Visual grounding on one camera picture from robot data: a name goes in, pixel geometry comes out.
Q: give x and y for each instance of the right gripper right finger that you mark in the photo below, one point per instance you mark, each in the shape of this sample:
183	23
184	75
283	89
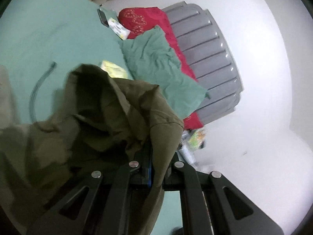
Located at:
211	204

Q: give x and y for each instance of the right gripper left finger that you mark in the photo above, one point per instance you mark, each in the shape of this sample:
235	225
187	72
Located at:
97	202

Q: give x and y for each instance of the olive green garment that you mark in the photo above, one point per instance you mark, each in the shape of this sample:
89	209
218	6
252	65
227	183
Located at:
101	120

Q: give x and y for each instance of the yellow green packet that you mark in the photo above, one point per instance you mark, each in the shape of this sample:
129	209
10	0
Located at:
113	70

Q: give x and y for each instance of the green pillow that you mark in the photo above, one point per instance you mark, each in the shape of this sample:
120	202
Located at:
150	58

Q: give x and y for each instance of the grey padded headboard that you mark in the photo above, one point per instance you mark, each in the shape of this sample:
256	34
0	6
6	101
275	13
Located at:
208	55

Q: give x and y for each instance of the red pillow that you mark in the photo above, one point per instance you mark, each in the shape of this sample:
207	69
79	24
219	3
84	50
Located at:
139	20

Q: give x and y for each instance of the black smartphone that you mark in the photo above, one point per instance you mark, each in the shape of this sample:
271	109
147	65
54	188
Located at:
102	18

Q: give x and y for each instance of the teal bed sheet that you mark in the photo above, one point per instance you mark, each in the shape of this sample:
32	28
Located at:
37	33

